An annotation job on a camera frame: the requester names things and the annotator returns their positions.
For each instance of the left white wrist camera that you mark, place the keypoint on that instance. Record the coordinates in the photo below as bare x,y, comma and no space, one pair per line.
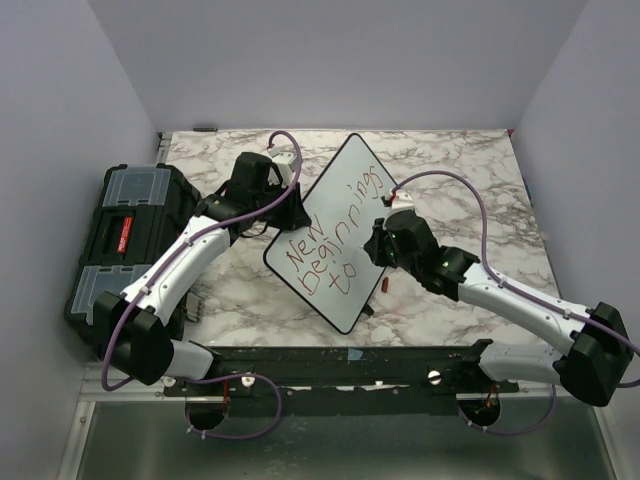
284,166

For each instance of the black plastic toolbox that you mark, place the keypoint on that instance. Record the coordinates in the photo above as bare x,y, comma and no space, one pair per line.
140,212

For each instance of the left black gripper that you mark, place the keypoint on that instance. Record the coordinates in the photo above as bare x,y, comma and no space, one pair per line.
296,216

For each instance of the black mounting rail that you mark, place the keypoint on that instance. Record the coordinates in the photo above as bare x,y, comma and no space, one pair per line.
342,381

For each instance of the black framed whiteboard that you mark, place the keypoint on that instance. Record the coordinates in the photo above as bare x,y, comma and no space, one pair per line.
325,263

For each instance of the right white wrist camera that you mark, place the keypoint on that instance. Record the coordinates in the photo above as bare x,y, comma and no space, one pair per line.
397,201

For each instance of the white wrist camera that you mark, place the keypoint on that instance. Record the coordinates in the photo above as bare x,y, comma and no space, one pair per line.
284,166
397,201

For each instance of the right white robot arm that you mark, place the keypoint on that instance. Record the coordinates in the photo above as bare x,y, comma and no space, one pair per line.
583,349

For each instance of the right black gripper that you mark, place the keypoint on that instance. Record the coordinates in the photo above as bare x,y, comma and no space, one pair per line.
374,244

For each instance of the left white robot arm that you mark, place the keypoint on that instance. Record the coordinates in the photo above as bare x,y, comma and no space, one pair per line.
131,327

